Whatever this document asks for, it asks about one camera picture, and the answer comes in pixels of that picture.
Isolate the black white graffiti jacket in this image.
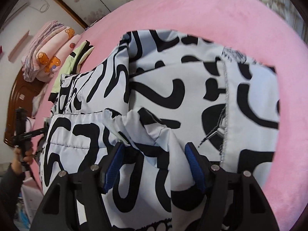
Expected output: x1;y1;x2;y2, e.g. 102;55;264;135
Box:
31;30;280;230

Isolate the dark left sleeve forearm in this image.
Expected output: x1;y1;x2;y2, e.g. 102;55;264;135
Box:
1;164;25;231

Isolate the person's left hand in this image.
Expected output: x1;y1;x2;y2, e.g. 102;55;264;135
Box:
11;145;34;175

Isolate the brown wooden headboard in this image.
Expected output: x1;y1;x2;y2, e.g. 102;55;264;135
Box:
4;69;45;147

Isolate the yellow-green black folded garment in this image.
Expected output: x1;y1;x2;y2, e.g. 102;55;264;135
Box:
48;40;95;103

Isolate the folded pink bear quilt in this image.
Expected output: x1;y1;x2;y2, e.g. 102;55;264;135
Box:
21;20;81;83

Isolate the pink bed sheet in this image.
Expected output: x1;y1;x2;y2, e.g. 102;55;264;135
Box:
31;0;308;231

